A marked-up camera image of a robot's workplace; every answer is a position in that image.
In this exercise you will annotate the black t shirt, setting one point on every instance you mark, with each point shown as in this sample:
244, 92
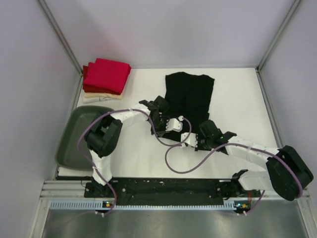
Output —
189, 96

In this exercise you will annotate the folded red t shirt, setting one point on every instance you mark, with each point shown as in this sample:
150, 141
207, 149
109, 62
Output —
105, 76

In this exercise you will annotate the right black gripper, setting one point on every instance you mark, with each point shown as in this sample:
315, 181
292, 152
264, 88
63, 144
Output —
199, 136

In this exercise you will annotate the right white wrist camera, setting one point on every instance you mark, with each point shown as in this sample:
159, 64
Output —
189, 140

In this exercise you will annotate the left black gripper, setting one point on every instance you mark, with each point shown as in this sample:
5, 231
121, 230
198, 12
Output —
161, 131

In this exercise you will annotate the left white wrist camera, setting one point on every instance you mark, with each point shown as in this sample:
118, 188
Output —
175, 124

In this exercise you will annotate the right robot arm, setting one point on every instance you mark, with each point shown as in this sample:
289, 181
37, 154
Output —
283, 169

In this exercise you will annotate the aluminium front rail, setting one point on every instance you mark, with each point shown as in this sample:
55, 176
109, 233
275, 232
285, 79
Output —
63, 189

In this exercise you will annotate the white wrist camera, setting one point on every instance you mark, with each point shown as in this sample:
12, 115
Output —
175, 124
189, 140

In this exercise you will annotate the blue slotted cable duct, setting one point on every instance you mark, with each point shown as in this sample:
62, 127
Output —
101, 204

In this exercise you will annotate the folded white t shirt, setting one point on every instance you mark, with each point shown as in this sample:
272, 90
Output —
97, 99

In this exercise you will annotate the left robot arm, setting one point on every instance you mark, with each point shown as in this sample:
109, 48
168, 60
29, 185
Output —
102, 138

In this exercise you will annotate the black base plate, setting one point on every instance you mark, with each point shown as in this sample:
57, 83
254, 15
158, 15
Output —
169, 191

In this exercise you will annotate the left aluminium frame post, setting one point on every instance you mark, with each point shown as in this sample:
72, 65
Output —
58, 32

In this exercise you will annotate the aluminium frame post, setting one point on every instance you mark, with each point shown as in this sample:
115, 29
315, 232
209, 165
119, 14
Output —
281, 29
58, 32

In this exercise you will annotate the folded beige t shirt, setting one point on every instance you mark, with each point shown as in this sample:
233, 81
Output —
103, 95

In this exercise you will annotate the right aluminium frame post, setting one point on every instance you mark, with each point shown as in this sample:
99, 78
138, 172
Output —
281, 29

